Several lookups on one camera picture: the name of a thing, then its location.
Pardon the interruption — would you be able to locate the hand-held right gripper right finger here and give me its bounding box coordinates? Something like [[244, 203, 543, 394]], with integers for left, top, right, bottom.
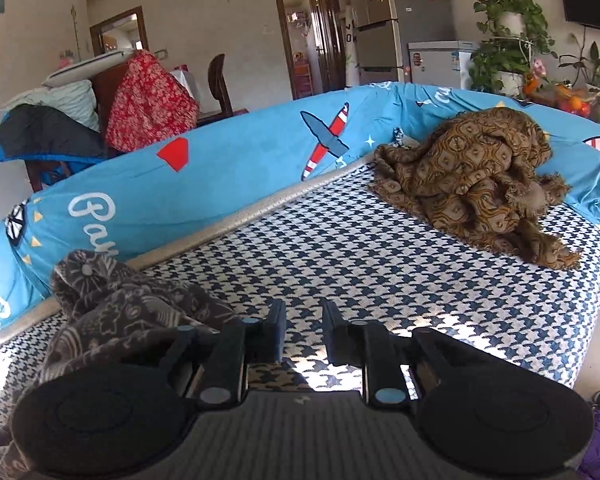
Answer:
[[321, 299, 463, 408]]

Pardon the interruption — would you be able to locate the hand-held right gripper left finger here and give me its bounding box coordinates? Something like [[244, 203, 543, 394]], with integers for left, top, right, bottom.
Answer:
[[155, 299, 288, 408]]

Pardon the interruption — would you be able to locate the grey doodle-print fleece jacket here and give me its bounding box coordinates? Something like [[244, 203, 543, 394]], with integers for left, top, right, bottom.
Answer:
[[0, 249, 261, 480]]

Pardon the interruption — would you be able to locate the blue printed sofa cushion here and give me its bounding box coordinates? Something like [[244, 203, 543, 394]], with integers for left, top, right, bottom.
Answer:
[[0, 80, 600, 341]]

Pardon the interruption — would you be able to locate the brown patterned blanket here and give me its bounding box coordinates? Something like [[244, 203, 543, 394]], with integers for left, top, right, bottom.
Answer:
[[369, 106, 583, 271]]

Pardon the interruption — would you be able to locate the dark wooden chair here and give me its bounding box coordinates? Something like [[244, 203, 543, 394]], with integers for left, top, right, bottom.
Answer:
[[197, 53, 236, 126]]

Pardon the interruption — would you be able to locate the red floral cloth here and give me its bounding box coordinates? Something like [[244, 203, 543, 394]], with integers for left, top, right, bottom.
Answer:
[[105, 51, 201, 153]]

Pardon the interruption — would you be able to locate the white chest freezer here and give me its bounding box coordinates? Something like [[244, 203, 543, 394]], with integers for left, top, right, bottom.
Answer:
[[407, 40, 481, 92]]

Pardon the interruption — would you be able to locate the pale green pillow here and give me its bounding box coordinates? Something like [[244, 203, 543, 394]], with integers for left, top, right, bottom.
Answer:
[[0, 79, 101, 133]]

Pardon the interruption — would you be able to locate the silver refrigerator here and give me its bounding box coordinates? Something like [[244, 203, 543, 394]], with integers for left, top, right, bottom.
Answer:
[[340, 0, 456, 88]]

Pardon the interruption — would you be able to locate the white pillow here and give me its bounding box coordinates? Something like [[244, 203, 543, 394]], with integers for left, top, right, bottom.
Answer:
[[42, 49, 136, 88]]

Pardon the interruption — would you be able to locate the bowl of oranges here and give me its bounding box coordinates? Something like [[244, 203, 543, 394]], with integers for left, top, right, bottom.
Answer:
[[522, 72, 598, 116]]

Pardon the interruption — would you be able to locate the wooden framed mirror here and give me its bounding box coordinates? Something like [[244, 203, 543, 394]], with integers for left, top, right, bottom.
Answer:
[[89, 6, 146, 58]]

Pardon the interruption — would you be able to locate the broad-leaf potted plant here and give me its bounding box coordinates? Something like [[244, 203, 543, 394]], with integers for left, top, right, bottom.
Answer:
[[560, 30, 600, 88]]

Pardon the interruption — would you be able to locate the wooden door frame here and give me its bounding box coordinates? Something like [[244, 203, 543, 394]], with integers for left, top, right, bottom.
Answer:
[[271, 0, 348, 102]]

